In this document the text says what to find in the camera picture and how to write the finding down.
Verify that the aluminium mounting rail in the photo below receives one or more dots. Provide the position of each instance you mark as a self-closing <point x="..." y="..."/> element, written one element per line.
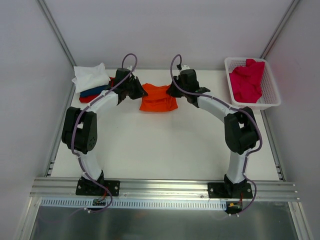
<point x="152" y="189"/>

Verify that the white plastic basket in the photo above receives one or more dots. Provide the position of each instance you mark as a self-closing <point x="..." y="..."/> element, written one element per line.
<point x="270" y="94"/>

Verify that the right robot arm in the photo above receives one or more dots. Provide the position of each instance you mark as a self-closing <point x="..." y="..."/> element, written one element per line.
<point x="241" y="132"/>

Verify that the blue folded t-shirt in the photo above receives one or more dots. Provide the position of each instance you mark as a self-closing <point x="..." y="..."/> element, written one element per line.
<point x="94" y="91"/>

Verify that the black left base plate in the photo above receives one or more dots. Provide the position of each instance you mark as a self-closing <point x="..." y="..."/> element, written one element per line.
<point x="86" y="187"/>

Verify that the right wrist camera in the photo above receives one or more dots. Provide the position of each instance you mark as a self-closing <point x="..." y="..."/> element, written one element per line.
<point x="182" y="67"/>

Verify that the magenta crumpled t-shirt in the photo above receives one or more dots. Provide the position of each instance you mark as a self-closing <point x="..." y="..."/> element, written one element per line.
<point x="246" y="81"/>

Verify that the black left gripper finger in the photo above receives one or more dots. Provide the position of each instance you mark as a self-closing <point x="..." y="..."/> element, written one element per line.
<point x="136" y="93"/>
<point x="137" y="85"/>

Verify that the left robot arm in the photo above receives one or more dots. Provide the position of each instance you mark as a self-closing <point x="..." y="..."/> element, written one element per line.
<point x="80" y="129"/>

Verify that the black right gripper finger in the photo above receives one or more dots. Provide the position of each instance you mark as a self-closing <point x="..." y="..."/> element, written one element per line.
<point x="176" y="93"/>
<point x="172" y="86"/>

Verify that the white folded t-shirt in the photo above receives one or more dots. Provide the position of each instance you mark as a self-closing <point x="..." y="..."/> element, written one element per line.
<point x="87" y="78"/>

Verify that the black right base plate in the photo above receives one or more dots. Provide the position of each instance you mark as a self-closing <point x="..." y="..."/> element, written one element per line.
<point x="229" y="191"/>

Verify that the red folded t-shirt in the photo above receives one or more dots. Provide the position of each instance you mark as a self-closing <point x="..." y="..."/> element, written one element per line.
<point x="88" y="99"/>

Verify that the white slotted cable duct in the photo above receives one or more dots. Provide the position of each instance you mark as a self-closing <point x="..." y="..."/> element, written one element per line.
<point x="150" y="204"/>

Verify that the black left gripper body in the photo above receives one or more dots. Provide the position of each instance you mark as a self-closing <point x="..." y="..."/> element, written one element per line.
<point x="135" y="87"/>

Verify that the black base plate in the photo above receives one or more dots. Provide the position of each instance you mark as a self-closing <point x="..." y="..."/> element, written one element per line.
<point x="229" y="191"/>
<point x="86" y="187"/>

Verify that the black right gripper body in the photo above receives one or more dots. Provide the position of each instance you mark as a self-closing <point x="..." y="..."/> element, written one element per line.
<point x="178" y="87"/>

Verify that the orange t-shirt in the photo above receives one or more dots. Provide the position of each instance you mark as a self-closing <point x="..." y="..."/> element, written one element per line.
<point x="157" y="99"/>

